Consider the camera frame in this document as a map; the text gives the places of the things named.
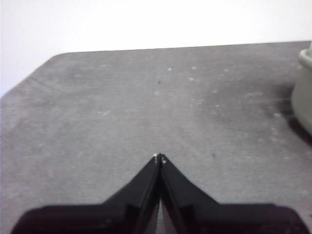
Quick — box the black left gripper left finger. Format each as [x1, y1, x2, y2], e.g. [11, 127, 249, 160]
[11, 153, 162, 234]

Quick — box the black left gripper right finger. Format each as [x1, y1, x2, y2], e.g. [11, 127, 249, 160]
[159, 153, 310, 234]

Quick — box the pale green electric pot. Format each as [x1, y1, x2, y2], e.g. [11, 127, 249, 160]
[291, 47, 312, 137]

